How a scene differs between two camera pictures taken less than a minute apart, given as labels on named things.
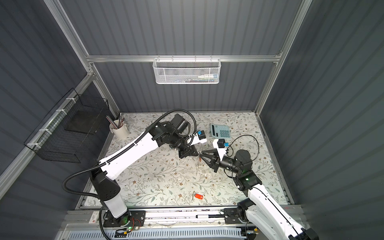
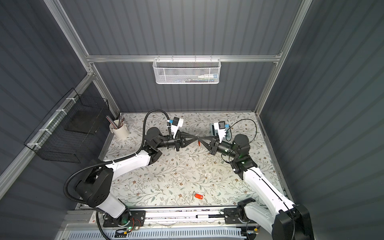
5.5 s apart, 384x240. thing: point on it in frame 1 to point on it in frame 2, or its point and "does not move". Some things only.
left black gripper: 190,150 to 183,141
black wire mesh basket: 65,134 does not move
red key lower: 199,196 does not move
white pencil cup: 119,128 does not move
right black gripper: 215,162 to 206,145
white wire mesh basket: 186,71 does not move
